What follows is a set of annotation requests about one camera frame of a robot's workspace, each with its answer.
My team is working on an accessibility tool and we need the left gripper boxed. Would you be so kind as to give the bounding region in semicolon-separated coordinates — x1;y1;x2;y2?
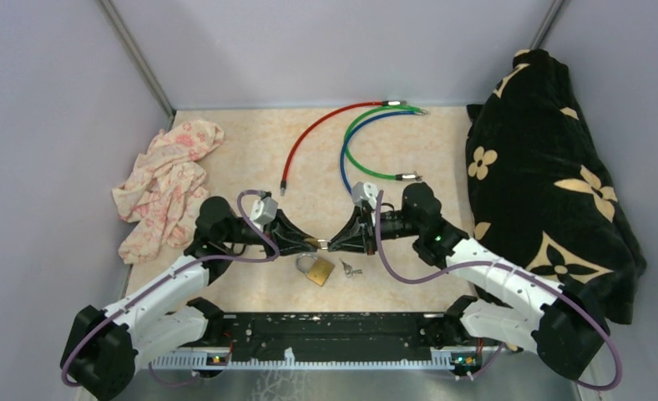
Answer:
222;208;319;261

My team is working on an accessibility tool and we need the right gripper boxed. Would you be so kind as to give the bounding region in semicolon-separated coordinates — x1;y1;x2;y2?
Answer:
326;206;421;256

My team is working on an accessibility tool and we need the small brass padlock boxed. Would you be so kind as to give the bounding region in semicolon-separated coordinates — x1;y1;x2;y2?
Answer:
305;237;331;251

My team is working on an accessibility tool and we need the silver key bunch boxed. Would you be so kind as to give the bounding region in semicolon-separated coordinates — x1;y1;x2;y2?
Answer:
340;259;362;278

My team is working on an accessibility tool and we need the large brass padlock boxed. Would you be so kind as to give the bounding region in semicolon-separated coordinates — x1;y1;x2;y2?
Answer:
295;253;336;287

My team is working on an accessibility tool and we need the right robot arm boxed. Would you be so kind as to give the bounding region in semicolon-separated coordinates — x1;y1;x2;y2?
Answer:
326;182;621;380

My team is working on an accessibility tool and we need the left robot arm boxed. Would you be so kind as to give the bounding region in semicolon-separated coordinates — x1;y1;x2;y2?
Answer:
60;190;318;400

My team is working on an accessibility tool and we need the pink patterned cloth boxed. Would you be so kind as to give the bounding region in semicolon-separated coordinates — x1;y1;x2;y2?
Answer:
112;119;225;265

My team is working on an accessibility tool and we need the black floral blanket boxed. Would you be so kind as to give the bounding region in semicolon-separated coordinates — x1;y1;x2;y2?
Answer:
464;49;647;325

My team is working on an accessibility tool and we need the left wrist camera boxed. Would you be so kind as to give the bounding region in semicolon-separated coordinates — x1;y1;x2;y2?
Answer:
250;196;278;228

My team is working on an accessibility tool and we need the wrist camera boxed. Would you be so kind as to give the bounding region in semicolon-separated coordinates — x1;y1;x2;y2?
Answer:
250;196;278;228
351;181;379;210

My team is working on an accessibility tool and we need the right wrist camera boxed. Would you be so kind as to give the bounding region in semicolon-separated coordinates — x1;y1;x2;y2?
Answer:
351;181;379;210

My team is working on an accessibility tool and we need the red cable lock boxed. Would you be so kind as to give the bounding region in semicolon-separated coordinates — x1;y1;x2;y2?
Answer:
279;99;407;197

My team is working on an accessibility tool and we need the green cable lock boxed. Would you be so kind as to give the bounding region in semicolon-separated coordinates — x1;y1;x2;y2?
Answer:
343;104;431;183

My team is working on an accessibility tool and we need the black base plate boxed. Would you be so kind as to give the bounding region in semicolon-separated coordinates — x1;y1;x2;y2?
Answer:
172;311;503;365

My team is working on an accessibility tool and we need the blue cable lock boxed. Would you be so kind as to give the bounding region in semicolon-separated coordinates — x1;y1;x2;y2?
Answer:
339;105;430;194

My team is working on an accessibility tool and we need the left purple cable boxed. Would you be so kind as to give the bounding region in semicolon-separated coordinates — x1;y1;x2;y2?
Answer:
60;190;281;388

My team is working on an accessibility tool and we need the purple cable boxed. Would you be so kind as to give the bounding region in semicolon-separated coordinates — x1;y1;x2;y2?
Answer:
60;190;281;388
374;190;623;393

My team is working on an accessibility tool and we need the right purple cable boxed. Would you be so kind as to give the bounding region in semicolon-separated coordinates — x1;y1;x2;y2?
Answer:
374;190;623;393

